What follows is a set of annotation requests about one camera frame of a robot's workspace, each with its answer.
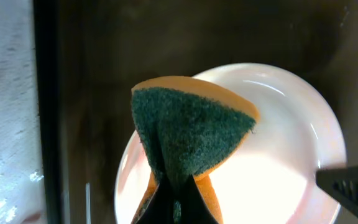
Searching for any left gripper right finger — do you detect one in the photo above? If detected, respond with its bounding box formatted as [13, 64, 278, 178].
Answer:
[178, 175, 218, 224]

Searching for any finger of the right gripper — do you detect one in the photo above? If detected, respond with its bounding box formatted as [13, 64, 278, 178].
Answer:
[316, 166, 358, 218]

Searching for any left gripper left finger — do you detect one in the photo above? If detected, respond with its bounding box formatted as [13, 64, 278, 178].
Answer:
[135, 177, 175, 224]

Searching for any green and orange sponge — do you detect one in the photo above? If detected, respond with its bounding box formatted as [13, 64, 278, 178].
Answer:
[131, 76, 259, 223]

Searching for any pinkish white plate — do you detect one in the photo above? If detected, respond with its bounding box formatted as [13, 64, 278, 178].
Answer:
[114, 63, 346, 223]

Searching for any small black soapy tray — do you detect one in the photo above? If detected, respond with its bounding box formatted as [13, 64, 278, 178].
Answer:
[0, 0, 52, 223]

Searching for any brown plastic tray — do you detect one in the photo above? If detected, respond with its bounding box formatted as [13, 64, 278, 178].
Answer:
[59, 0, 358, 223]

